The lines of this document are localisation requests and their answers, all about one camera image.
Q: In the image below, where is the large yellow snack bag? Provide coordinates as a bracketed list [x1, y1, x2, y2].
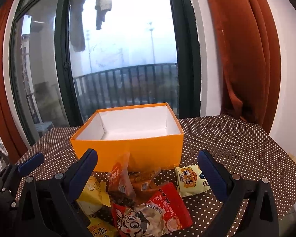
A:
[76, 176, 111, 217]

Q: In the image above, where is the yellow cartoon crisp packet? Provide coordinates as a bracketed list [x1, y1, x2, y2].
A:
[88, 217, 117, 237]

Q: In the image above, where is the clear orange snack packet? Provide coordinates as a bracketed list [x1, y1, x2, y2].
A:
[107, 153, 136, 199]

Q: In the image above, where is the red cartoon face snack bag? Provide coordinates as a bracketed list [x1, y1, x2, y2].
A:
[112, 182, 192, 236]

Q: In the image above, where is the left rust orange curtain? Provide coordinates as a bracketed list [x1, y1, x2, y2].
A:
[0, 0, 28, 164]

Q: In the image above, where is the rust orange curtain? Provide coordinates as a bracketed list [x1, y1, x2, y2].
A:
[0, 0, 28, 164]
[207, 0, 281, 133]

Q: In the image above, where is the small yellow snack packet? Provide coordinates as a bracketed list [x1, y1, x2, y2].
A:
[175, 164, 210, 198]

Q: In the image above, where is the orange wrapped snack packet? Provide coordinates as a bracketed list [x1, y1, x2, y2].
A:
[129, 168, 161, 199]

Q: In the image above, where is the orange cardboard box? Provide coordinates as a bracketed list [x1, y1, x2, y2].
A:
[70, 103, 184, 172]

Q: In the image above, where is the black balcony railing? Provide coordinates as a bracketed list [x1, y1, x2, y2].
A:
[74, 63, 179, 121]

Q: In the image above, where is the hanging grey garment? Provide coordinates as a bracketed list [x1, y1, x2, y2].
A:
[69, 0, 85, 53]

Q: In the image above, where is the hanging beige garment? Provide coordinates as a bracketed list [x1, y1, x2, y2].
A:
[95, 0, 112, 30]

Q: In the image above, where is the right rust orange curtain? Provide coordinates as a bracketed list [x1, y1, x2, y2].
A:
[207, 0, 281, 133]

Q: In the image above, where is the dark green window frame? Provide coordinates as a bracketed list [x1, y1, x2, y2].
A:
[9, 0, 201, 144]

